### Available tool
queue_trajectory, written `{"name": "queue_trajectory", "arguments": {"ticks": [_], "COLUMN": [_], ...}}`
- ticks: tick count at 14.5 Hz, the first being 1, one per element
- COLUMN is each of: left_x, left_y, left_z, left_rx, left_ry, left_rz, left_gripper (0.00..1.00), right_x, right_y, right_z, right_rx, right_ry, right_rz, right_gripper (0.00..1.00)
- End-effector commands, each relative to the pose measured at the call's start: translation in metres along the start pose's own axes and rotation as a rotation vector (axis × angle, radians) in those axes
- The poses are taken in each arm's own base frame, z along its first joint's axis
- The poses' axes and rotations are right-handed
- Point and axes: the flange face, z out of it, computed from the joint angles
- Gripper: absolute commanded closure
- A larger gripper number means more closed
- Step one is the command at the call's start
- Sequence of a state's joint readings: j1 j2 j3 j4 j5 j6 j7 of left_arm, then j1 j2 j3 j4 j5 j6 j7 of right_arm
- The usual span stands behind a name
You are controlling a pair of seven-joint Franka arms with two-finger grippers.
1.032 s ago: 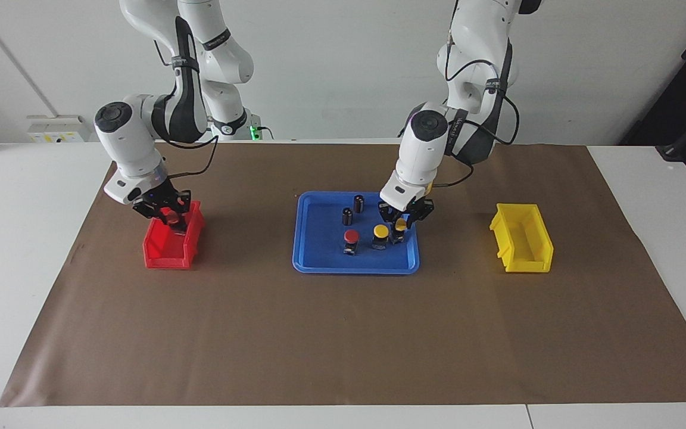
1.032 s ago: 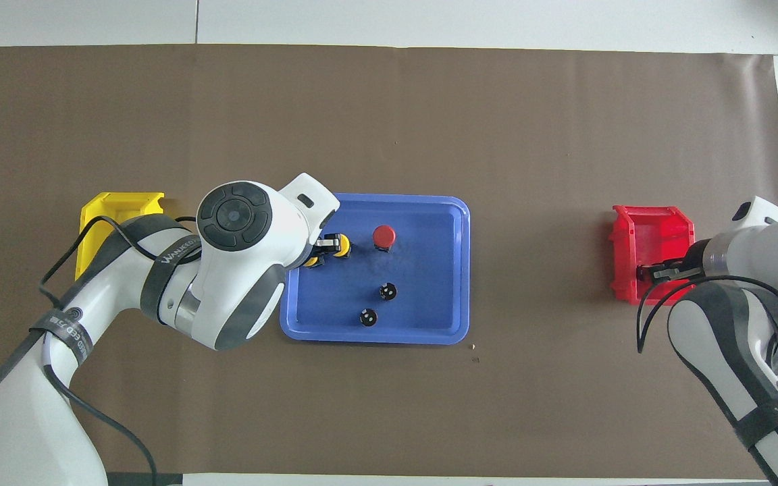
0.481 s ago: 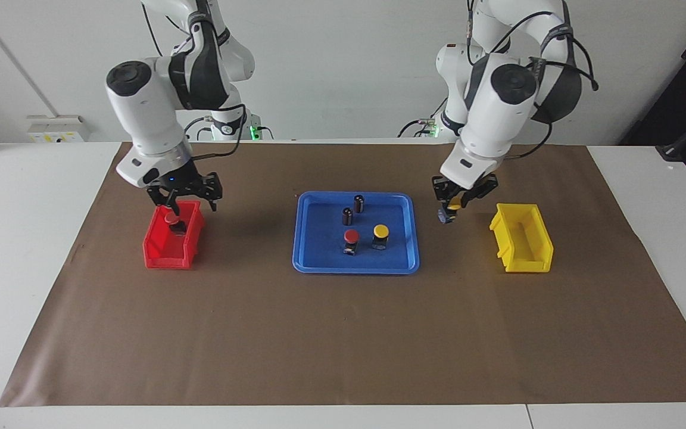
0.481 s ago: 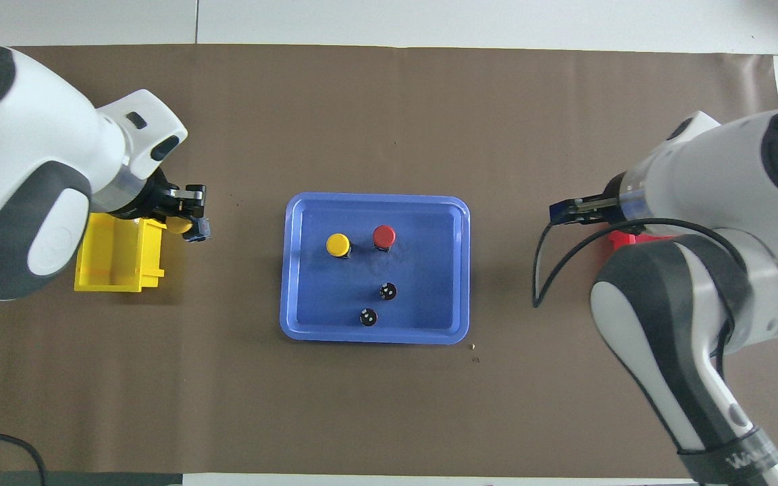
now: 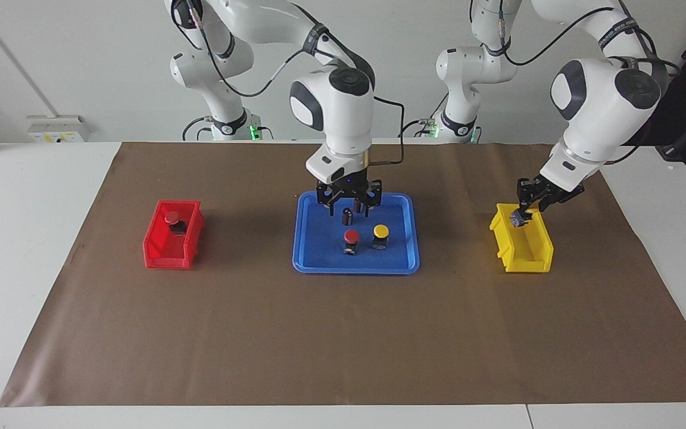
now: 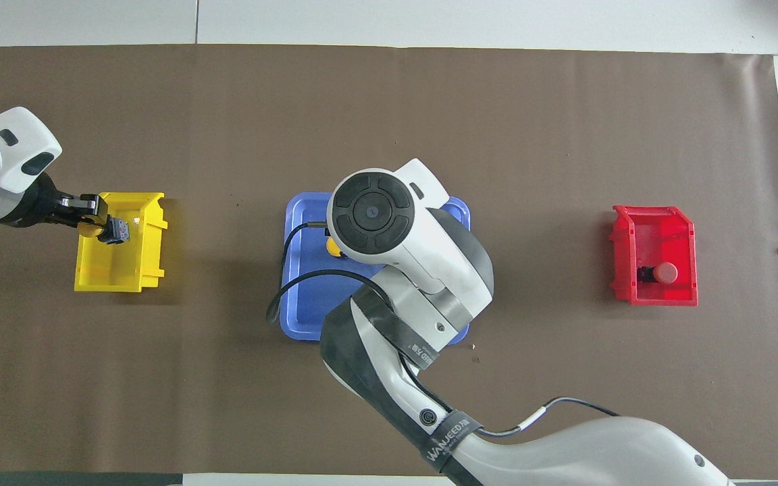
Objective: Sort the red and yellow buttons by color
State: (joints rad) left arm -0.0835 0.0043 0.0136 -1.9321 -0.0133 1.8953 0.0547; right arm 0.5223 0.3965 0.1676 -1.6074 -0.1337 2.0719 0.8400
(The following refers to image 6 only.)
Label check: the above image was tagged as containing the blue plastic tray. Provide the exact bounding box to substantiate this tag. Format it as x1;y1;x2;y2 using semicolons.
280;192;472;345

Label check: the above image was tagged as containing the red plastic bin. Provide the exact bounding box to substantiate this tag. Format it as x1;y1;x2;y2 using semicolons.
608;205;699;307

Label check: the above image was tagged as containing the yellow plastic bin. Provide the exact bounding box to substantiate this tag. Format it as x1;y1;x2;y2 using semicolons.
74;192;168;294

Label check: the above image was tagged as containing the yellow push button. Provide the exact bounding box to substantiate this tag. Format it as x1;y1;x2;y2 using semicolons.
77;215;131;245
325;229;349;261

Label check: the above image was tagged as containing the red push button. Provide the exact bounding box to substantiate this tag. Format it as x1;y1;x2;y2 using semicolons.
638;262;679;284

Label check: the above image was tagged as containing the brown paper table mat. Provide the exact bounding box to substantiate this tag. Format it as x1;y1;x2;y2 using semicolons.
0;44;778;475

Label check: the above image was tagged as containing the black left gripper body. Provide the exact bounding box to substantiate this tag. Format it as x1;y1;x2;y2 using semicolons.
14;173;86;228

